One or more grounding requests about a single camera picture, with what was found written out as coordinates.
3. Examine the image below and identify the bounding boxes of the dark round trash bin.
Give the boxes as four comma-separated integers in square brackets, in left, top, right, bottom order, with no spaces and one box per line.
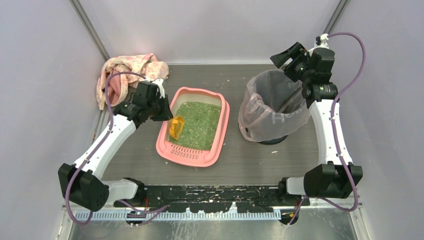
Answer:
[258,135,288,145]

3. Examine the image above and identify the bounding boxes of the pink plastic trash bag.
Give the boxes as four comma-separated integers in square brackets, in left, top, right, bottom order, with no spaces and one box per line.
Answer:
[237,69,311,143]

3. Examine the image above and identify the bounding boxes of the aluminium front rail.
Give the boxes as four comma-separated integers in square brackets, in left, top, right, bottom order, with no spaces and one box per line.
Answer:
[59,185,369,240]

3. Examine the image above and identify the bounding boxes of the pink litter box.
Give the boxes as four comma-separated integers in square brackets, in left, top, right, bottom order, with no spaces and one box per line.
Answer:
[156,86,230,168]

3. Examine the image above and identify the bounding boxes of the green cat litter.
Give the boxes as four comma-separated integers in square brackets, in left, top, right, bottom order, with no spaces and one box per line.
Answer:
[169,101,222,151]

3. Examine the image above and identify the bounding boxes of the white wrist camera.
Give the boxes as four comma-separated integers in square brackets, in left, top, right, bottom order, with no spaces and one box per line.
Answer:
[307,33,329,57]
[152,78,166,99]

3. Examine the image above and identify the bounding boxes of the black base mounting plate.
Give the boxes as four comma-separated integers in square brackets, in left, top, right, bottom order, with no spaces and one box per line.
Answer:
[125,185,301,213]

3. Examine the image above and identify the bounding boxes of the orange litter scoop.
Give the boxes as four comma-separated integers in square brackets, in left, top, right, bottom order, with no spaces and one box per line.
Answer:
[168,116,185,141]

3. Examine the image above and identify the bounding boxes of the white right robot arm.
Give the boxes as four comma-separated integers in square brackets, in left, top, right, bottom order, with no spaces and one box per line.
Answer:
[270,42,363,199]

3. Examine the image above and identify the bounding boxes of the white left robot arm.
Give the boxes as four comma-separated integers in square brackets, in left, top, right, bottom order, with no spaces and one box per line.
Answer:
[58,78,173,212]

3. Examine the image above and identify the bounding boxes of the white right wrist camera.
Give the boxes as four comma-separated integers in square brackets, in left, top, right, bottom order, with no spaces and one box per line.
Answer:
[307,33,329,57]

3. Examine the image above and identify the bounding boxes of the pink floral cloth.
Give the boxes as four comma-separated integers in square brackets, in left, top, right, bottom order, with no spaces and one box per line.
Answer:
[96,53,170,111]

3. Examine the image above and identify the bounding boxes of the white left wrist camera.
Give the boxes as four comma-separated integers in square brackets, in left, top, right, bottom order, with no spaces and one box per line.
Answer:
[152,78,166,99]

